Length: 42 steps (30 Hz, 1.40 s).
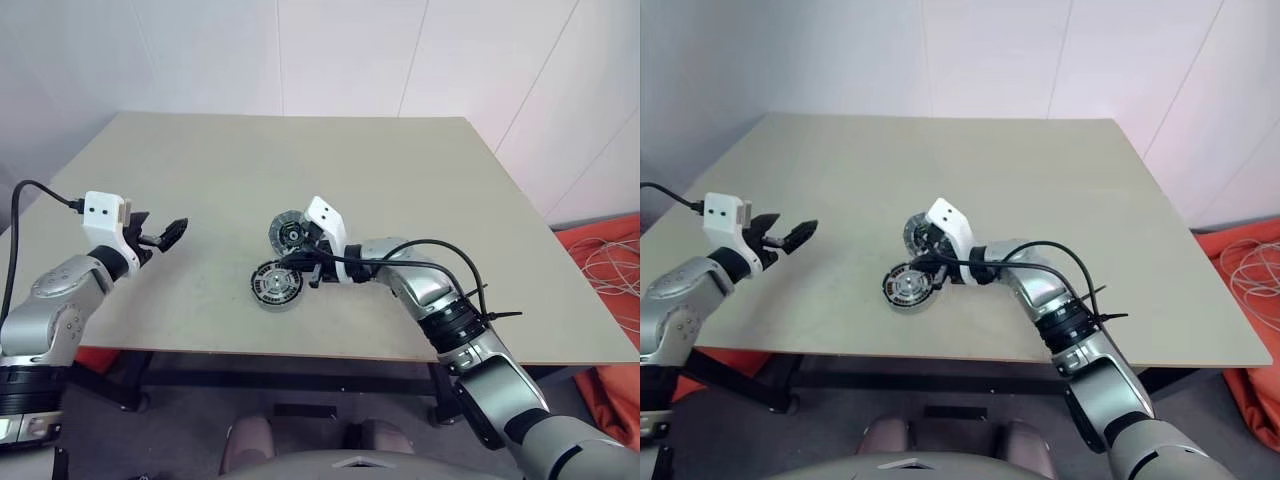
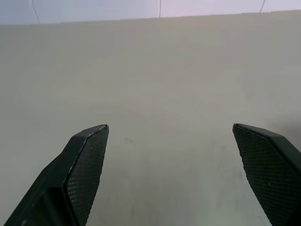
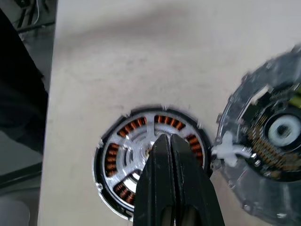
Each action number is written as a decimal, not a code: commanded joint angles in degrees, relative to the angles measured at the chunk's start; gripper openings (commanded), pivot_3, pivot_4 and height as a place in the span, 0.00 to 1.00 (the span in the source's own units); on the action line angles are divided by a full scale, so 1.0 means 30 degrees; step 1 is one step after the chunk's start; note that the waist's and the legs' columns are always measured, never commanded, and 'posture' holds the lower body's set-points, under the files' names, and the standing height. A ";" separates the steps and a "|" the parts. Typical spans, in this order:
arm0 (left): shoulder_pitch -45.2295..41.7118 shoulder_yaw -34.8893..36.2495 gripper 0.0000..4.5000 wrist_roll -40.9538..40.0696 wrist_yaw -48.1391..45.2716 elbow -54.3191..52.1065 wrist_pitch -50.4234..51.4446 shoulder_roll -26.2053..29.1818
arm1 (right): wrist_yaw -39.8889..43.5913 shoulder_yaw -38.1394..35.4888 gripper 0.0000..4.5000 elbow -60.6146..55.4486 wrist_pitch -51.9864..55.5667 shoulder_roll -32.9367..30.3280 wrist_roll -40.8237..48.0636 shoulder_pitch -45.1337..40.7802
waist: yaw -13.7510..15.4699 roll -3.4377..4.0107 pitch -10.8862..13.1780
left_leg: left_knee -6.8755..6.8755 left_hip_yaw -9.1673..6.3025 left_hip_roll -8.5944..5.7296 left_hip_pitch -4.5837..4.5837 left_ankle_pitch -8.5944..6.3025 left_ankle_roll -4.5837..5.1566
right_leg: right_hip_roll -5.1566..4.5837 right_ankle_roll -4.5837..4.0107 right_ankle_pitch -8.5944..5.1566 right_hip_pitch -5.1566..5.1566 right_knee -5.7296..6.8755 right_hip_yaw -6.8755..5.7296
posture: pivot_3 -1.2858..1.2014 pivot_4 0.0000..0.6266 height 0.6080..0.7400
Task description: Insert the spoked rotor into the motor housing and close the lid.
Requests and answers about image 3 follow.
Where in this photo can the dark rounded shape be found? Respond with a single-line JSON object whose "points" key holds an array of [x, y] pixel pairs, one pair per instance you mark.
{"points": [[13, 212]]}

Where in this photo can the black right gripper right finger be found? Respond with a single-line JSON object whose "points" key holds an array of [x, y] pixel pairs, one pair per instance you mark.
{"points": [[190, 188]]}

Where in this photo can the motor stator with copper coils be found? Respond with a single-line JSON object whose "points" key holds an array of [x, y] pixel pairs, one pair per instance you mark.
{"points": [[110, 160]]}

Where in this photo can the large black rounded shape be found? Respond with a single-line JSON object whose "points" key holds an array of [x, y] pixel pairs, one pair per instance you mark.
{"points": [[18, 94]]}

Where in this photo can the silver motor cover with circuit board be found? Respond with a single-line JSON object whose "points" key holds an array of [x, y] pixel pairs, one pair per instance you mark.
{"points": [[244, 188]]}

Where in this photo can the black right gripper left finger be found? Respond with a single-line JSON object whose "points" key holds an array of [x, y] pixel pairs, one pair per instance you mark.
{"points": [[157, 183]]}

